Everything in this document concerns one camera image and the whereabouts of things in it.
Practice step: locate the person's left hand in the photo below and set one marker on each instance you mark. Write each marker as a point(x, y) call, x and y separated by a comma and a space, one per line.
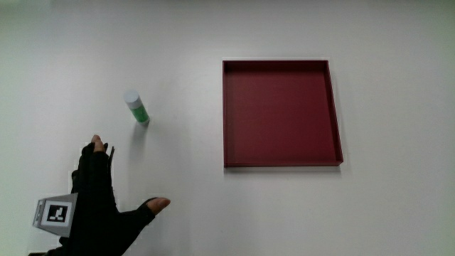
point(94, 209)

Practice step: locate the green and white glue stick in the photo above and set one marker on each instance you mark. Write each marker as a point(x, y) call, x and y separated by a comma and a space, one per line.
point(136, 107)

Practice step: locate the dark red square tray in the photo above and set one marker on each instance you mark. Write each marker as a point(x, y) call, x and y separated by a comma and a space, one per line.
point(281, 115)

